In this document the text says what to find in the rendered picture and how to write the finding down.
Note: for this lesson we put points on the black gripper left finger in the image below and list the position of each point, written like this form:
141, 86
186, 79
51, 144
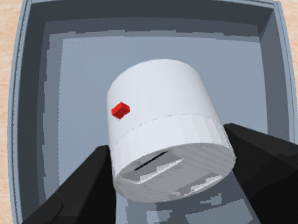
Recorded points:
87, 197

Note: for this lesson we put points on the grey tray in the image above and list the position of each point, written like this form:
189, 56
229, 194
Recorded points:
67, 54

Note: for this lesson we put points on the white cylinder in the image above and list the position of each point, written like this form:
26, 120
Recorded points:
166, 140

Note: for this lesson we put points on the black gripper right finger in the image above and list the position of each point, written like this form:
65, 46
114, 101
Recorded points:
267, 171

